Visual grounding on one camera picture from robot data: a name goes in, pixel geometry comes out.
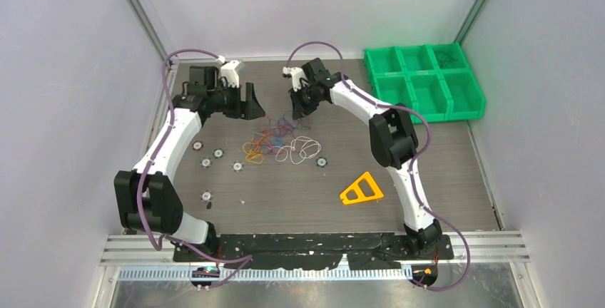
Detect poker chip centre right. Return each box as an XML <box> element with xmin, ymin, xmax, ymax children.
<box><xmin>316</xmin><ymin>157</ymin><xmax>328</xmax><ymax>168</ymax></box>

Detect green compartment bin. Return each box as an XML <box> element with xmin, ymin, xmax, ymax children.
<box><xmin>363</xmin><ymin>43</ymin><xmax>486</xmax><ymax>123</ymax></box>

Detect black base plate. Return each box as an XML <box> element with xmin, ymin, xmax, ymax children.
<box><xmin>208</xmin><ymin>232</ymin><xmax>454</xmax><ymax>272</ymax></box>

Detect blue wire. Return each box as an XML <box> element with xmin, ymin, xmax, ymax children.
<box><xmin>267</xmin><ymin>133</ymin><xmax>288</xmax><ymax>152</ymax></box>

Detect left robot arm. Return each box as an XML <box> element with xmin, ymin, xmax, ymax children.
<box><xmin>114</xmin><ymin>60</ymin><xmax>265</xmax><ymax>261</ymax></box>

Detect yellow wire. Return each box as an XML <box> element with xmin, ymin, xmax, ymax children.
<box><xmin>242</xmin><ymin>135</ymin><xmax>275</xmax><ymax>165</ymax></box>

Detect poker chip lower left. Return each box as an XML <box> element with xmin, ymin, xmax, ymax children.
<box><xmin>200</xmin><ymin>191</ymin><xmax>213</xmax><ymax>202</ymax></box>

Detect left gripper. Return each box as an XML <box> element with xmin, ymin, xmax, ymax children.
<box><xmin>208</xmin><ymin>81</ymin><xmax>265</xmax><ymax>120</ymax></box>

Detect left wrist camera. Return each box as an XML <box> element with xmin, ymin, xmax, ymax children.
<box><xmin>219</xmin><ymin>60</ymin><xmax>243</xmax><ymax>88</ymax></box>

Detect yellow triangular plastic part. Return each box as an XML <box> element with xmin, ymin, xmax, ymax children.
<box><xmin>340</xmin><ymin>171</ymin><xmax>384</xmax><ymax>205</ymax></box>

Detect controller board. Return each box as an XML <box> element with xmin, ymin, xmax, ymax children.
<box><xmin>190</xmin><ymin>266</ymin><xmax>220</xmax><ymax>288</ymax></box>
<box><xmin>410</xmin><ymin>265</ymin><xmax>439</xmax><ymax>287</ymax></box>

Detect poker chip upper left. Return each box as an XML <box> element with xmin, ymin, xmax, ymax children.
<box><xmin>213</xmin><ymin>148</ymin><xmax>224</xmax><ymax>159</ymax></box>

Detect left controller board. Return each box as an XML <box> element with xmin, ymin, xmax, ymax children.
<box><xmin>190</xmin><ymin>266</ymin><xmax>220</xmax><ymax>288</ymax></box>

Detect right controller board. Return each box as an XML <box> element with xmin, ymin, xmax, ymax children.
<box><xmin>410</xmin><ymin>265</ymin><xmax>439</xmax><ymax>287</ymax></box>

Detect red wire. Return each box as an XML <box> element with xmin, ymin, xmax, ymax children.
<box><xmin>253</xmin><ymin>116</ymin><xmax>296</xmax><ymax>155</ymax></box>

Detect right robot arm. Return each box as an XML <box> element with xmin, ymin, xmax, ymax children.
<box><xmin>283</xmin><ymin>58</ymin><xmax>442</xmax><ymax>259</ymax></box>

